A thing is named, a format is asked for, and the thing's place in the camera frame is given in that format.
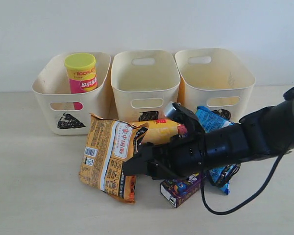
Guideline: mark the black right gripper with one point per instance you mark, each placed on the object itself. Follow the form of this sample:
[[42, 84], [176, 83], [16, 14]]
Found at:
[[177, 159]]

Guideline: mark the orange instant noodle packet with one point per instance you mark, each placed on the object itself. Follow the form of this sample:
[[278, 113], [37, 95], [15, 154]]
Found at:
[[110, 143]]

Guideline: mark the purple juice carton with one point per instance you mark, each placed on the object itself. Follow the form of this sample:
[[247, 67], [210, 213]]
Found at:
[[177, 192]]

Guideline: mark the blue instant noodle packet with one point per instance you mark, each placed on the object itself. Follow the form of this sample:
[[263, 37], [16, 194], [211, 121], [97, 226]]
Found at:
[[210, 121]]

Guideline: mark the pink yellow Lays can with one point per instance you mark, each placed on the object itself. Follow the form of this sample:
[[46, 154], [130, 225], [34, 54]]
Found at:
[[81, 72]]

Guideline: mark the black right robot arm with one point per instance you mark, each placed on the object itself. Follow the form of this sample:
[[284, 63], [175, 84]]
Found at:
[[263, 134]]

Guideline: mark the long yellow chips can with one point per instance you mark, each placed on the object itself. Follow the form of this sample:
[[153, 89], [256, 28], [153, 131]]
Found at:
[[161, 130]]

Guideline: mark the cream bin square mark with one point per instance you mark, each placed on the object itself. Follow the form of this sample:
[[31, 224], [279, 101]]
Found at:
[[144, 82]]

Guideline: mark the cream bin triangle mark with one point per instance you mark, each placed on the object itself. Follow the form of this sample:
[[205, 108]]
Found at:
[[67, 113]]

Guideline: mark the cream bin circle mark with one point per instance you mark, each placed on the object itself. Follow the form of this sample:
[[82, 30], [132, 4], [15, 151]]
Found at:
[[214, 78]]

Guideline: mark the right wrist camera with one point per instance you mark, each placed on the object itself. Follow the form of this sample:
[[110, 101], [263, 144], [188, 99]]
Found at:
[[175, 111]]

